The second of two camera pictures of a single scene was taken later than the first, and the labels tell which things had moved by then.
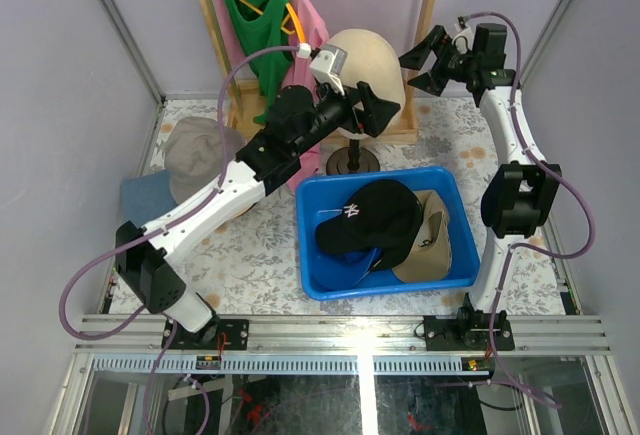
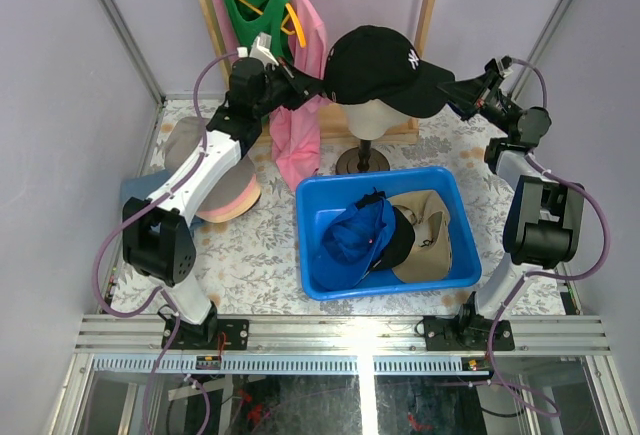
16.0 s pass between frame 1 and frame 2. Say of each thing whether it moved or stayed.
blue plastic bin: stayed
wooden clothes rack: stayed
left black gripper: moved
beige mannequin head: moved
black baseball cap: moved
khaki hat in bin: stayed
